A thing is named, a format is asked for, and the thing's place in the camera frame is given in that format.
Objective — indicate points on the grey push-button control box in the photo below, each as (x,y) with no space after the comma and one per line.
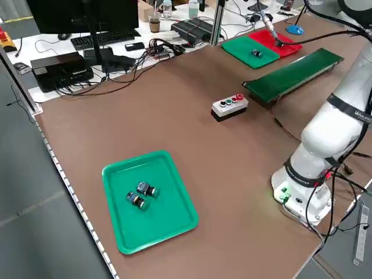
(229,109)

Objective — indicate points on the green-headed push-button switch part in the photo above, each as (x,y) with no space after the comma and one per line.
(257,53)

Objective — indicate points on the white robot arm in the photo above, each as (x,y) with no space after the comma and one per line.
(325,139)

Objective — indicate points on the green belt conveyor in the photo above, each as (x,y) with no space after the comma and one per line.
(276,84)

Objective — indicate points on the black ribbed power box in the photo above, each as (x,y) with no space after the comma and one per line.
(191,29)

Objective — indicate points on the brown cardboard box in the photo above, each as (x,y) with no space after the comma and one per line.
(145,10)

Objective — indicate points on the black docking box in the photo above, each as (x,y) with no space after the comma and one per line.
(58,69)

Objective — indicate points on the yellow emergency stop box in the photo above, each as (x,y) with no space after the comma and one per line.
(4,37)

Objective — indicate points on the small green plastic tray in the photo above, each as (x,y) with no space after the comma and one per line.
(162,221)

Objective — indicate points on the long green plastic tray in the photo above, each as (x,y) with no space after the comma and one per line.
(238,49)

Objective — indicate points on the black phone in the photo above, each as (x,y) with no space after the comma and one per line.
(134,46)

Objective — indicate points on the clear cup of coffee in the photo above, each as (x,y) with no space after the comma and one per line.
(154,24)

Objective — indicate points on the black keyboard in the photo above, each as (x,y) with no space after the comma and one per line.
(116,36)

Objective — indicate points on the long red plastic tray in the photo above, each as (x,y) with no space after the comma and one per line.
(261,37)

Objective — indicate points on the teal liquid bottle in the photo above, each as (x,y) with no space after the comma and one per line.
(193,8)

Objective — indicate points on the clear plastic bottle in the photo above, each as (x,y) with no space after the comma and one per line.
(166,8)

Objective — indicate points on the blue desk lamp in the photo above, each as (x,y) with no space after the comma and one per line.
(295,30)

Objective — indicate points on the black computer mouse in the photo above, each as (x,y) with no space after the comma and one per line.
(64,36)

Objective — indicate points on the black computer monitor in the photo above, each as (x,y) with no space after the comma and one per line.
(72,14)

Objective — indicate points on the grey metal strip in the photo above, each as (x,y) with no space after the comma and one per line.
(360,232)

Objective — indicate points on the black push-button switch part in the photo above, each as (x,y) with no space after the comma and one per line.
(146,189)
(135,199)

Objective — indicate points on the aluminium frame post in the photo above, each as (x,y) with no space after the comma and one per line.
(218,20)

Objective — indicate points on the aluminium table edge rail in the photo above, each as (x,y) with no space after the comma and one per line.
(75,197)

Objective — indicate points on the aluminium corner post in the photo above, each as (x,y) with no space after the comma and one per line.
(17,81)

